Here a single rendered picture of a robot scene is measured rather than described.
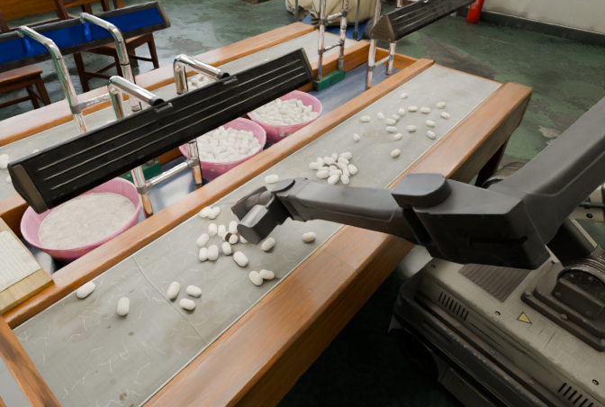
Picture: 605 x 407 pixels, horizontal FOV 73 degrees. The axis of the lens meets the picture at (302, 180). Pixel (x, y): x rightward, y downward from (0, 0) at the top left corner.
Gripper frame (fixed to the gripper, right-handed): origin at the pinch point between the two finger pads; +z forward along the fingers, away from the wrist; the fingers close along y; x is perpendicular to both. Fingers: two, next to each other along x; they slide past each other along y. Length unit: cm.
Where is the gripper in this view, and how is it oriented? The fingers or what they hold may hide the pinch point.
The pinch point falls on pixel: (237, 212)
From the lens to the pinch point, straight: 101.7
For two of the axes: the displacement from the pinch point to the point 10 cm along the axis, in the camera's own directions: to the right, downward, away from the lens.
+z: -6.0, 1.9, 7.8
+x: 4.8, 8.6, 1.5
